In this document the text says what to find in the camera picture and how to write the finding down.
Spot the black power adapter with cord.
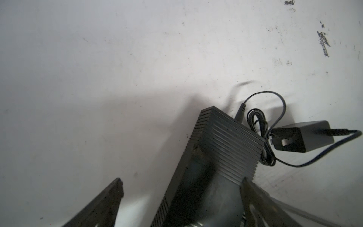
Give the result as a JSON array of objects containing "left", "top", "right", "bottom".
[{"left": 235, "top": 91, "right": 363, "bottom": 168}]

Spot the black network switch box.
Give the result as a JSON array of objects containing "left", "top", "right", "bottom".
[{"left": 151, "top": 106, "right": 264, "bottom": 227}]

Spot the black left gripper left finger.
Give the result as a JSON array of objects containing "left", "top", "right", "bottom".
[{"left": 64, "top": 178, "right": 124, "bottom": 227}]

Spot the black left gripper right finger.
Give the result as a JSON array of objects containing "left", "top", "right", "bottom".
[{"left": 240, "top": 178, "right": 300, "bottom": 227}]

